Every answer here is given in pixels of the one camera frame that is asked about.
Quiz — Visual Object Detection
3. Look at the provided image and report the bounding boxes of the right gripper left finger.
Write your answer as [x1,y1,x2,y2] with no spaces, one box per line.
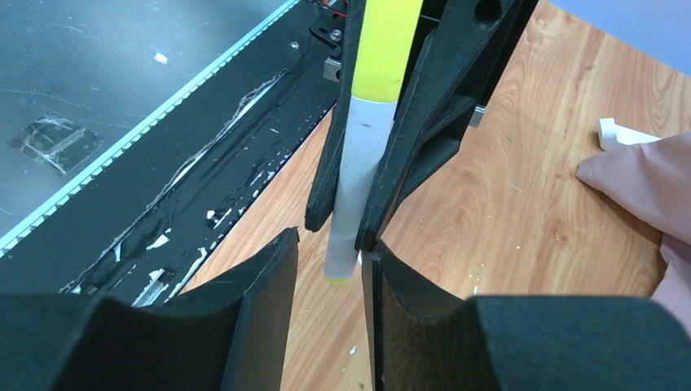
[1,227,299,390]

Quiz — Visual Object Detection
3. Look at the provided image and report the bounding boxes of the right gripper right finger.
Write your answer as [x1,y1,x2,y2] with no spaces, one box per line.
[362,242,690,390]

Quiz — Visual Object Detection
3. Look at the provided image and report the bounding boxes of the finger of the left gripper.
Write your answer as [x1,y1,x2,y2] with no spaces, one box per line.
[305,0,367,232]
[355,1,537,252]

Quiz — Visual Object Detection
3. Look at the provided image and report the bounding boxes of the white marker yellow tip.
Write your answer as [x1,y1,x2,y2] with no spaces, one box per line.
[324,96,398,283]

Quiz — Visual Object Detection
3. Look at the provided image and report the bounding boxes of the yellow pen cap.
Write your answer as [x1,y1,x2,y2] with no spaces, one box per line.
[351,0,423,103]

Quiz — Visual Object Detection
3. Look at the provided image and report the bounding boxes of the clothes rack metal white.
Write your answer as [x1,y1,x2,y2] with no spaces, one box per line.
[598,117,660,151]

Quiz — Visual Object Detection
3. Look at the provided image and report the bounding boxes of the pink shorts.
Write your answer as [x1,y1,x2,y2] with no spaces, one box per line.
[576,132,690,332]

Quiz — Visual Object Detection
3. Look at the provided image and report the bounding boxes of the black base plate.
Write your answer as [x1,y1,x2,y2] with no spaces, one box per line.
[1,1,337,306]

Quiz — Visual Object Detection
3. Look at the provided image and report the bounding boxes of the aluminium frame rail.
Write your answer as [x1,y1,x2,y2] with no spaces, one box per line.
[1,1,293,253]

